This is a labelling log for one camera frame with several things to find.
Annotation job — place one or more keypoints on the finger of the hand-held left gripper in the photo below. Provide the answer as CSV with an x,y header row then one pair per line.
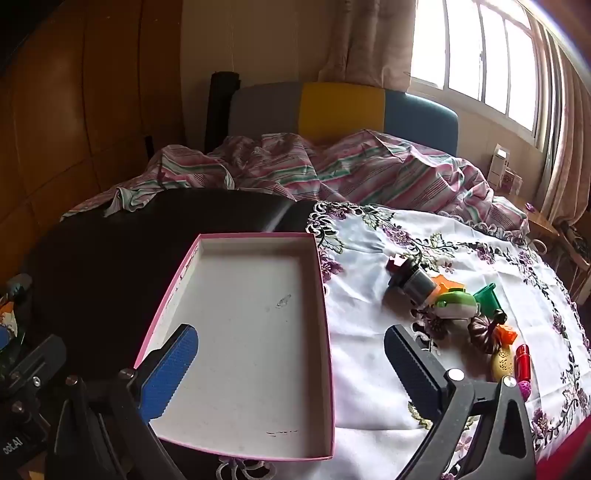
x,y
41,364

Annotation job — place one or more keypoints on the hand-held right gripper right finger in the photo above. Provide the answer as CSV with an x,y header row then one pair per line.
x,y
411,369

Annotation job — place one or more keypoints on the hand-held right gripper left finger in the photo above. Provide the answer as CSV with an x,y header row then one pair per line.
x,y
170,371

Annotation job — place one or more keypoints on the green and white toy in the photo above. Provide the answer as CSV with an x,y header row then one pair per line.
x,y
455,304

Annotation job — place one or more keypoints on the dark brown flower ornament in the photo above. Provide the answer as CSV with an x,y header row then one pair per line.
x,y
482,334

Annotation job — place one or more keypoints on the clear cylinder with black cap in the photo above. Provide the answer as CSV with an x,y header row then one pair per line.
x,y
415,284

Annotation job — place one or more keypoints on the yellow egg toy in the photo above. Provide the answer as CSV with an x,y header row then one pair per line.
x,y
502,364

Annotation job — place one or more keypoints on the orange plastic clip case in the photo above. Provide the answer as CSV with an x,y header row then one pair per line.
x,y
447,282

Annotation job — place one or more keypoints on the pink cardboard box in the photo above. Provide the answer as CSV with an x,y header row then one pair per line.
x,y
258,323

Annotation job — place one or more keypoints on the orange linked cube blocks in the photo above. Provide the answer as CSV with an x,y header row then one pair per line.
x,y
508,333

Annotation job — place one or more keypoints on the dark red plastic piece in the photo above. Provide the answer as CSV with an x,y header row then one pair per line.
x,y
396,266

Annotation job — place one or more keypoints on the teal plastic spool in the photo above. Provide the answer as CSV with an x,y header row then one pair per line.
x,y
488,299

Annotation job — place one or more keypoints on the small red flashlight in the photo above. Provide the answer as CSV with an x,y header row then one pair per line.
x,y
523,362

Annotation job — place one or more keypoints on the small pink ball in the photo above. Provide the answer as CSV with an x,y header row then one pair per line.
x,y
524,390

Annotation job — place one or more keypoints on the white floral embroidered tablecloth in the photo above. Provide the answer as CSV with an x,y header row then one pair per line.
x,y
369,369

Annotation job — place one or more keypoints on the red clothing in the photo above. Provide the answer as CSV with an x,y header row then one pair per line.
x,y
568,457

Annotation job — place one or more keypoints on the wooden nightstand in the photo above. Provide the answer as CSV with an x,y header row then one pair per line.
x,y
538,224

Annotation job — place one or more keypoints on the small pink carton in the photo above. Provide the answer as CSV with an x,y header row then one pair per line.
x,y
513,181

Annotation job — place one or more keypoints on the striped pink green blanket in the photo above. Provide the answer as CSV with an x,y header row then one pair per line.
x,y
323,170

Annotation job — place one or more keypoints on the tall white carton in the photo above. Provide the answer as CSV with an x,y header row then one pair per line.
x,y
498,164

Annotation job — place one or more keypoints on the dark rolled mat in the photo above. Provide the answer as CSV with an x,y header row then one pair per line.
x,y
221,110

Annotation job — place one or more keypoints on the grey yellow blue headboard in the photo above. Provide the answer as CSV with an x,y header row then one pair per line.
x,y
341,110

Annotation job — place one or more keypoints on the wooden wardrobe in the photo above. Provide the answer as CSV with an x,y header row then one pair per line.
x,y
92,92

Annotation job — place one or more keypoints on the beige floral curtain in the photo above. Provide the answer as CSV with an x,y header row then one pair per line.
x,y
570,138
364,41

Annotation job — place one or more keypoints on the window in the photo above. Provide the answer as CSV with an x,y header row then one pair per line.
x,y
461,46

